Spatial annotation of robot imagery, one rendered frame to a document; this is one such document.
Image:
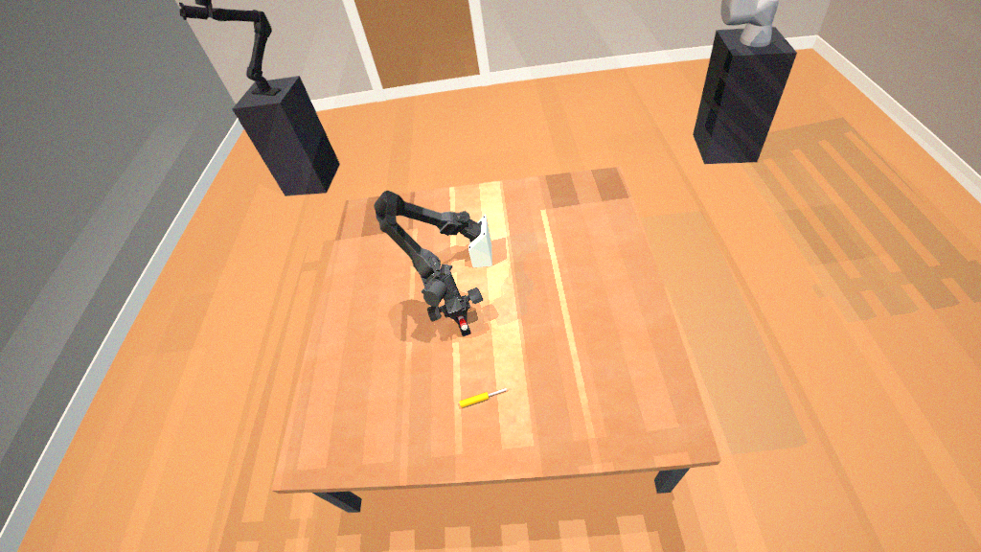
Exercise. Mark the yellow-handled screwdriver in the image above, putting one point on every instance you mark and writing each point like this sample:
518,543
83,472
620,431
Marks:
478,398

